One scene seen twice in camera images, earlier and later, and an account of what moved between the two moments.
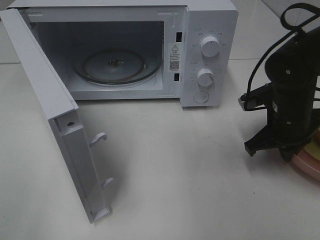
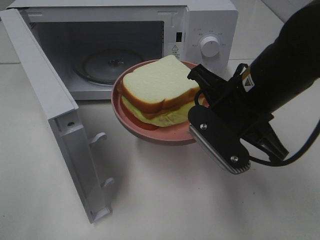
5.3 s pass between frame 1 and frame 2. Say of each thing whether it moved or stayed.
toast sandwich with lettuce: moved
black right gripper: moved
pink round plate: moved
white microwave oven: stayed
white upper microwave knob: stayed
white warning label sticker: stayed
